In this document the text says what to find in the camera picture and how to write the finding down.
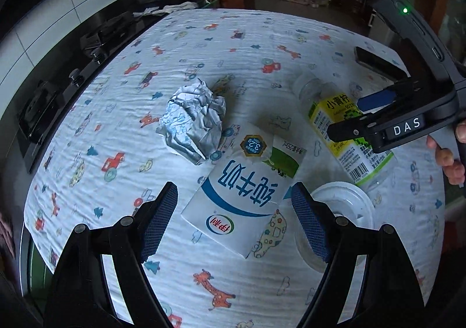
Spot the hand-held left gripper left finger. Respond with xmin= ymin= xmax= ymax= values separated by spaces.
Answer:
xmin=44 ymin=181 xmax=179 ymax=328

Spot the white milk carton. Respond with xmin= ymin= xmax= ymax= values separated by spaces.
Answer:
xmin=181 ymin=121 xmax=310 ymax=260

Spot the clear cup with white lid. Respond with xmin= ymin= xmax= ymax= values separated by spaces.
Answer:
xmin=294 ymin=182 xmax=376 ymax=274

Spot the clear bottle green yellow label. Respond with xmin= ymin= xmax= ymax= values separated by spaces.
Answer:
xmin=293 ymin=72 xmax=396 ymax=194

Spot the white paper ball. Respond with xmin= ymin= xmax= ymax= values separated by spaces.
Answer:
xmin=156 ymin=78 xmax=227 ymax=167

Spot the printed white blanket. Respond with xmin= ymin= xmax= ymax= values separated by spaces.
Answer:
xmin=24 ymin=7 xmax=446 ymax=328

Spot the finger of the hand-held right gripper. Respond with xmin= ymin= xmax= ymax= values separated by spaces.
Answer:
xmin=357 ymin=77 xmax=426 ymax=112
xmin=326 ymin=114 xmax=383 ymax=143

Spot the white crumpled cloth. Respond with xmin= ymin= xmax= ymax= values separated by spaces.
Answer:
xmin=133 ymin=1 xmax=199 ymax=18

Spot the black gas stove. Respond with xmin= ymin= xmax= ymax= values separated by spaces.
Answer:
xmin=16 ymin=11 xmax=161 ymax=173

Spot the black smartphone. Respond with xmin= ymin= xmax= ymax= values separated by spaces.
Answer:
xmin=354 ymin=46 xmax=412 ymax=85

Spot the person's right hand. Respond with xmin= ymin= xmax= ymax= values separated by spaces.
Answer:
xmin=426 ymin=123 xmax=466 ymax=187

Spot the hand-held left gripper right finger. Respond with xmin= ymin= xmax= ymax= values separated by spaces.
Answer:
xmin=290 ymin=181 xmax=426 ymax=328

